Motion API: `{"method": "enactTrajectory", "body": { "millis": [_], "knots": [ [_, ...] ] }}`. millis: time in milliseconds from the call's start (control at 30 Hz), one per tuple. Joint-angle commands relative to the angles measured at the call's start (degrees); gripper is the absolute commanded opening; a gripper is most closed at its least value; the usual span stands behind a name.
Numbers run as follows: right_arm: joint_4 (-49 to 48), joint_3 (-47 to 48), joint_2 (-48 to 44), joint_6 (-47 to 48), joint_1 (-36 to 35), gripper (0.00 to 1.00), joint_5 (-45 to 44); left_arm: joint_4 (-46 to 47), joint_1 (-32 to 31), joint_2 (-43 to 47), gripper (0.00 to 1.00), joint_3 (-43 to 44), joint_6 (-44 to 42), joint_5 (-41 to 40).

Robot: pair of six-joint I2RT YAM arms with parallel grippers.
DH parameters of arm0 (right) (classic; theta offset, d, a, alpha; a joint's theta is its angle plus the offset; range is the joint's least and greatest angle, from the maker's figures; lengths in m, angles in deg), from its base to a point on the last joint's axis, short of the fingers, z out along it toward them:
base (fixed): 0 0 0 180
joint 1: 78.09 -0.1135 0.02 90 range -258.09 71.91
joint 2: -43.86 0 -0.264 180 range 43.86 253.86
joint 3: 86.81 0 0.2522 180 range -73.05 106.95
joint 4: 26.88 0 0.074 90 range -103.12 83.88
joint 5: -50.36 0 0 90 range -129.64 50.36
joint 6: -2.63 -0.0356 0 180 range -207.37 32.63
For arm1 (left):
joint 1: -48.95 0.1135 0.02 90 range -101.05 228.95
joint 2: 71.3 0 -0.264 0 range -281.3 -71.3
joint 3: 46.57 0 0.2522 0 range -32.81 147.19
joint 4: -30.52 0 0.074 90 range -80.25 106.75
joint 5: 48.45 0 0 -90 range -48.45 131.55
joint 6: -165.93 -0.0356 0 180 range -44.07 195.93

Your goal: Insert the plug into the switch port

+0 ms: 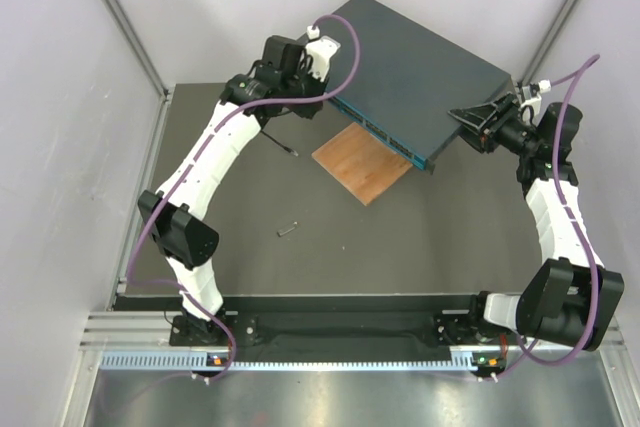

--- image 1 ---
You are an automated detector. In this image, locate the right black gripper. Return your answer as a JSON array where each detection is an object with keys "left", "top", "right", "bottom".
[{"left": 447, "top": 93, "right": 539, "bottom": 158}]

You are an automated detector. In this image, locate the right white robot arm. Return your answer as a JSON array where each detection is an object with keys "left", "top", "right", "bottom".
[{"left": 449, "top": 93, "right": 624, "bottom": 351}]

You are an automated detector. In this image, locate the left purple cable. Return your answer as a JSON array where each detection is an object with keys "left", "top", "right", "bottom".
[{"left": 125, "top": 13, "right": 362, "bottom": 381}]

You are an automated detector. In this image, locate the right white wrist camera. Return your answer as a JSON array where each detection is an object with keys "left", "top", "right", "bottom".
[{"left": 516, "top": 79, "right": 552, "bottom": 112}]

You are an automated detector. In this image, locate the black ethernet cable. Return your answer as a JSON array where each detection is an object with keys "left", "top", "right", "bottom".
[{"left": 262, "top": 130, "right": 300, "bottom": 155}]

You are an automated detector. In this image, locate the slotted cable duct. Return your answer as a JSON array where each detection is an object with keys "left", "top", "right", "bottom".
[{"left": 100, "top": 351, "right": 505, "bottom": 373}]

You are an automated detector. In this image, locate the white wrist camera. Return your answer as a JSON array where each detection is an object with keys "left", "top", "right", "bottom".
[
  {"left": 305, "top": 25, "right": 341, "bottom": 82},
  {"left": 516, "top": 79, "right": 552, "bottom": 112}
]

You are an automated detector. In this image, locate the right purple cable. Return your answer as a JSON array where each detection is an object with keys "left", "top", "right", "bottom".
[{"left": 494, "top": 53, "right": 601, "bottom": 382}]

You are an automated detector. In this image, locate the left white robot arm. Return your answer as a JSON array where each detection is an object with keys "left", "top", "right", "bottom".
[{"left": 138, "top": 35, "right": 340, "bottom": 344}]

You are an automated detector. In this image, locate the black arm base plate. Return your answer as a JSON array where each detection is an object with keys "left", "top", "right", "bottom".
[{"left": 114, "top": 294, "right": 515, "bottom": 365}]

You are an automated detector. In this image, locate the purple cable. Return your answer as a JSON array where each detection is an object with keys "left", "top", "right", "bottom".
[
  {"left": 494, "top": 53, "right": 601, "bottom": 382},
  {"left": 125, "top": 13, "right": 362, "bottom": 381}
]

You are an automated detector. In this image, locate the blue network switch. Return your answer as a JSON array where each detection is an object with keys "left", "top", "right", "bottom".
[{"left": 321, "top": 0, "right": 512, "bottom": 172}]

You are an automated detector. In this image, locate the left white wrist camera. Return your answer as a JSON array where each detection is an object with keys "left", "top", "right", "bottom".
[{"left": 305, "top": 25, "right": 341, "bottom": 82}]

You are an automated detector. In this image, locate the wooden board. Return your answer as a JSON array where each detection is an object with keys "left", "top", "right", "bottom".
[{"left": 312, "top": 123, "right": 412, "bottom": 206}]

